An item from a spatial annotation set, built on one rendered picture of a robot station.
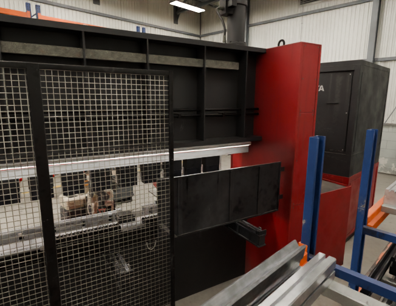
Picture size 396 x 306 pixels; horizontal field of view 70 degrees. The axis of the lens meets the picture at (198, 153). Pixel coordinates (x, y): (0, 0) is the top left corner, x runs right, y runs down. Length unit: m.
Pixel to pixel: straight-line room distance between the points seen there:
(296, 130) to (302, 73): 0.45
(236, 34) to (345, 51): 6.53
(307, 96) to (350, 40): 6.50
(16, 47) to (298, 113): 1.99
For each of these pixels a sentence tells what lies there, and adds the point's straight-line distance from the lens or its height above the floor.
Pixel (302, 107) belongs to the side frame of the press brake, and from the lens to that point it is 2.49.
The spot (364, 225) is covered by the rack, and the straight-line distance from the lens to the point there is 1.32.
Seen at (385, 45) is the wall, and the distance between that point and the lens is 8.68.
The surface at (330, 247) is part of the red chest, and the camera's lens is 3.30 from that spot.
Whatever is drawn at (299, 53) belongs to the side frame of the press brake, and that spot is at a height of 2.21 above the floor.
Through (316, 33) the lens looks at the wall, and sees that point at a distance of 9.35.
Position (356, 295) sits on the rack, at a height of 1.40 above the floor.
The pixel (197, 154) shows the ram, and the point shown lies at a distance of 2.52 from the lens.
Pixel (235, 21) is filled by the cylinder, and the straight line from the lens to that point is 2.62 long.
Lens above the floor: 1.85
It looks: 11 degrees down
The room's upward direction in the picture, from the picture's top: straight up
